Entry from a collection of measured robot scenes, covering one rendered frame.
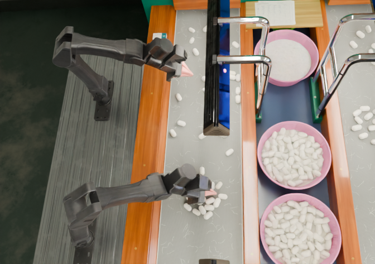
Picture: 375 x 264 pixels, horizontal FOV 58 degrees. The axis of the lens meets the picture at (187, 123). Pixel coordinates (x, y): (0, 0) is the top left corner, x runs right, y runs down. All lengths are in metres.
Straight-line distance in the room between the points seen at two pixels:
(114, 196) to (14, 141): 1.61
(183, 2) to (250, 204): 0.92
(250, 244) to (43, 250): 0.79
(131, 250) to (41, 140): 1.36
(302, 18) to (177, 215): 1.00
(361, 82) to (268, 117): 0.40
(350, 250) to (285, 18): 0.97
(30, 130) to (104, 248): 1.32
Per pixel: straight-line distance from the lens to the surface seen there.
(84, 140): 1.56
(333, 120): 1.43
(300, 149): 1.38
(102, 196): 1.01
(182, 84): 1.48
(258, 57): 1.08
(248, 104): 1.40
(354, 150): 1.43
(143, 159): 1.34
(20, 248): 2.33
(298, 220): 1.32
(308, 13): 1.67
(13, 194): 2.43
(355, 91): 1.54
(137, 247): 1.28
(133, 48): 1.24
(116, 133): 1.52
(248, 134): 1.34
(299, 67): 1.56
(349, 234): 1.32
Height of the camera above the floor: 2.01
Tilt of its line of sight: 65 degrees down
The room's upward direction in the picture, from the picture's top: 14 degrees counter-clockwise
